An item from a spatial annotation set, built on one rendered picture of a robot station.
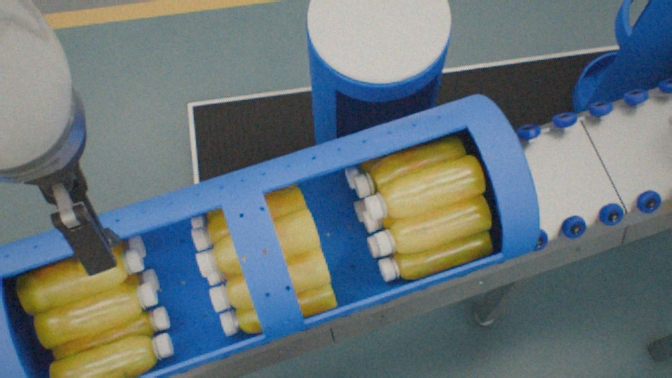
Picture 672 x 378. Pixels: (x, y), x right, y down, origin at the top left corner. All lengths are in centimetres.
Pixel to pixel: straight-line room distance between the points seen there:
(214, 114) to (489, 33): 98
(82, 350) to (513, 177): 76
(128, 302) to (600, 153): 93
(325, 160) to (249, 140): 121
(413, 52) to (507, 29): 131
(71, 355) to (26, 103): 102
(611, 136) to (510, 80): 95
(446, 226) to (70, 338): 64
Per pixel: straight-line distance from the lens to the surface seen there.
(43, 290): 137
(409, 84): 156
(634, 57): 220
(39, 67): 46
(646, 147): 170
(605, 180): 164
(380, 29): 159
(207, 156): 246
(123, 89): 279
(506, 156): 127
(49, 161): 57
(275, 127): 247
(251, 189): 125
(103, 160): 270
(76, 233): 67
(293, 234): 126
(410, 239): 132
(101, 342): 144
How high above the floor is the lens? 239
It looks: 70 degrees down
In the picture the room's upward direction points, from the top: 2 degrees counter-clockwise
